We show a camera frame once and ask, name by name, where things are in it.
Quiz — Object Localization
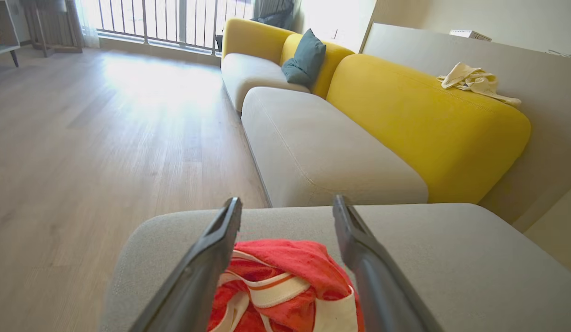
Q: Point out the white side table dark legs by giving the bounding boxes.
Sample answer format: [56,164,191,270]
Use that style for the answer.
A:
[0,0,21,67]

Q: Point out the grey sofa seat cushion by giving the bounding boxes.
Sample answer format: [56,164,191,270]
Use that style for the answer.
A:
[241,87,429,208]

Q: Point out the large yellow sofa backrest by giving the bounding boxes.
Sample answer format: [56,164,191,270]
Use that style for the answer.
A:
[326,54,532,204]

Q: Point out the teal throw pillow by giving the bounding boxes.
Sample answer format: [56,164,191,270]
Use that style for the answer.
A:
[281,29,327,88]

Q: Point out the yellow sofa armrest by window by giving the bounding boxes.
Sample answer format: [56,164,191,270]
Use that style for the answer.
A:
[222,18,295,65]

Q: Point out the small yellow sofa backrest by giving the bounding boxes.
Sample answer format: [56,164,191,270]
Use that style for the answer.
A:
[280,33,355,99]

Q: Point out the dark bundle behind sofa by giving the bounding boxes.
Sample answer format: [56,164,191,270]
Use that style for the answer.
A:
[251,0,295,29]

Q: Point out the red garment with white stripes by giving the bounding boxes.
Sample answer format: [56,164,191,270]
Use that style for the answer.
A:
[207,238,365,332]

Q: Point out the cream cloth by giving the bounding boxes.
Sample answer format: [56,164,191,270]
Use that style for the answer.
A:
[437,62,522,107]

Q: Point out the white box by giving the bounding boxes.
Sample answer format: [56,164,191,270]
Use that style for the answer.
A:
[449,30,493,42]

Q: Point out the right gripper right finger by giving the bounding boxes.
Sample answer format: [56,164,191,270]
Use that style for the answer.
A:
[332,194,445,332]

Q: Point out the balcony window railing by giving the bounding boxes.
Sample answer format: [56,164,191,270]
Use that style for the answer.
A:
[96,0,256,56]

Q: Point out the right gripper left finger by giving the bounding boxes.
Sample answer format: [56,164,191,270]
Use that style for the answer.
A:
[129,197,243,332]

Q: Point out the sheer white curtain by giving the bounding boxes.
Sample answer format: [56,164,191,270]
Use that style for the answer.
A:
[66,0,100,49]

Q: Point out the wooden rack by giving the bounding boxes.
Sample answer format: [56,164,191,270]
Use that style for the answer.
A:
[20,0,83,58]

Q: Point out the grey fabric ottoman seat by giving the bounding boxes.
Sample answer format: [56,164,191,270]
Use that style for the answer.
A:
[100,203,571,332]

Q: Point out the grey sofa seat by window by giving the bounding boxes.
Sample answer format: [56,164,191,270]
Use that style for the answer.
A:
[220,53,311,113]

